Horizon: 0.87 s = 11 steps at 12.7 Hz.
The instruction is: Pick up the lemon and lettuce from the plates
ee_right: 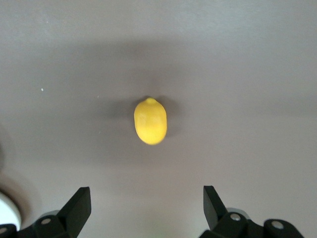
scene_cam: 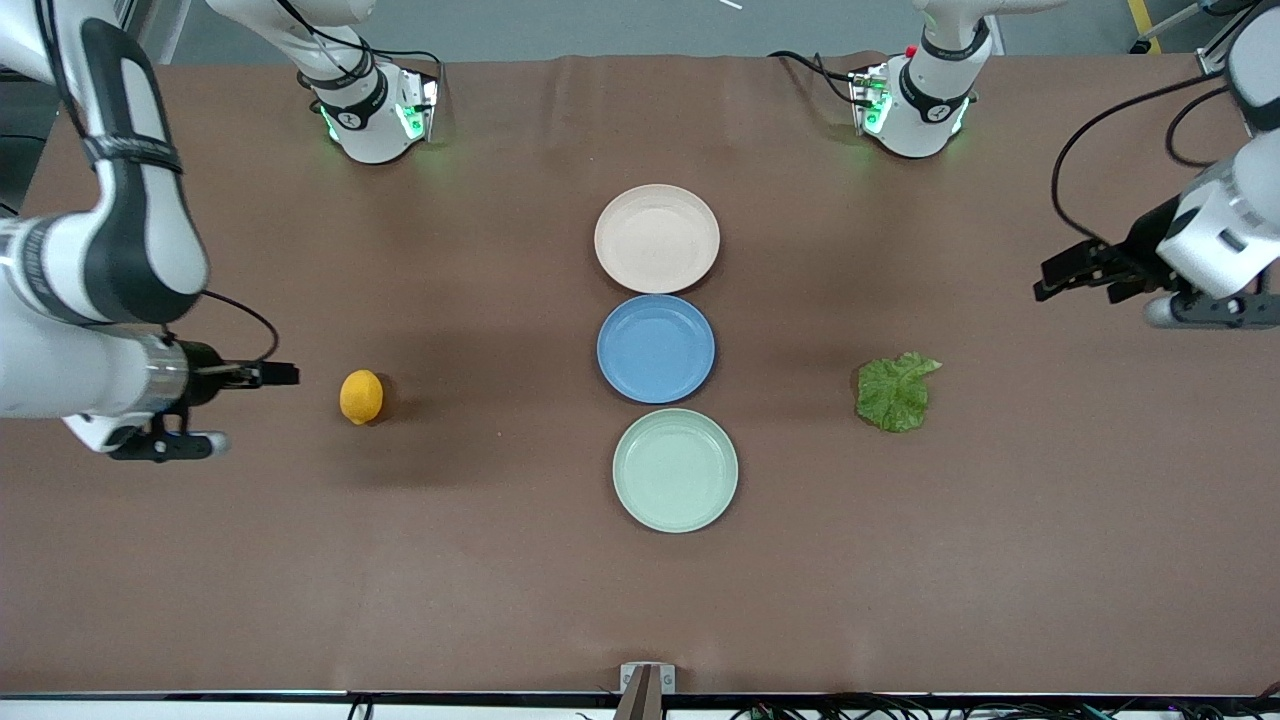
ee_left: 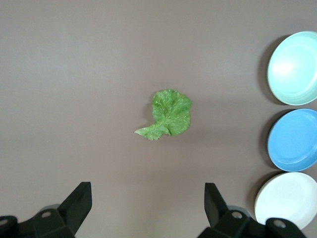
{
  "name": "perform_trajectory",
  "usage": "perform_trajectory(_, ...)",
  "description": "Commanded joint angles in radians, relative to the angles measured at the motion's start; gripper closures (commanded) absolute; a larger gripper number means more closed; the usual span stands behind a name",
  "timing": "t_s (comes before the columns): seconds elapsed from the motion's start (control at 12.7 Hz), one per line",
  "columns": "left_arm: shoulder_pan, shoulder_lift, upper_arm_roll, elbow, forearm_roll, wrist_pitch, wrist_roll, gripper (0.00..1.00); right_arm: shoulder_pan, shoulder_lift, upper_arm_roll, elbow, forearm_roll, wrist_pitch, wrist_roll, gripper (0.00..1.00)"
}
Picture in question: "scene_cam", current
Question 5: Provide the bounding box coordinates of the left arm base connector plate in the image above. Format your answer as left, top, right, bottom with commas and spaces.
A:
849, 62, 891, 136

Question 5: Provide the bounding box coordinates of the black right arm base cable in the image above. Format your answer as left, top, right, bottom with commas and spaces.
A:
300, 0, 444, 111

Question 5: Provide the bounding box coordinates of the blue round plate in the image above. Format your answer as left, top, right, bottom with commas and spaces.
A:
597, 294, 717, 405

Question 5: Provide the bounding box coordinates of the yellow lemon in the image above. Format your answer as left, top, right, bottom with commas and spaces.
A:
339, 369, 384, 426

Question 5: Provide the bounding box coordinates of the pale green round plate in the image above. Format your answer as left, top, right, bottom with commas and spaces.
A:
612, 408, 740, 534

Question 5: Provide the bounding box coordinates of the black left arm base cable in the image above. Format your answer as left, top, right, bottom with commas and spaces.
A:
768, 50, 863, 106

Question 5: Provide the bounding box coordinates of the brown table cover sheet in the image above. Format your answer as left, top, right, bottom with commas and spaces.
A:
0, 52, 1280, 696

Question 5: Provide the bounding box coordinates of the brown post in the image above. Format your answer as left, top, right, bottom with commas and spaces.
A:
613, 668, 666, 720

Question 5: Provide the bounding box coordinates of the aluminium frame profile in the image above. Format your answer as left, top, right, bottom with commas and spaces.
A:
1195, 0, 1241, 76

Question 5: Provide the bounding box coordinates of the black arm base cable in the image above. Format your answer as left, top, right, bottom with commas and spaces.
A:
300, 0, 444, 111
768, 50, 863, 106

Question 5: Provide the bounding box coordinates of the beige round plate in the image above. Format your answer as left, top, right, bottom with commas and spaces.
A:
594, 184, 721, 295

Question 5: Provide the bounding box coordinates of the green lettuce leaf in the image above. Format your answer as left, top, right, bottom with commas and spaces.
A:
856, 351, 943, 434

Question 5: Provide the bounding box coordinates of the right arm base connector plate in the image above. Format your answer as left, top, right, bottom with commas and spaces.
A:
395, 68, 441, 143

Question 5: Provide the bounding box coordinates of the metal table edge bracket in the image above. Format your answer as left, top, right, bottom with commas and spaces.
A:
620, 662, 676, 696

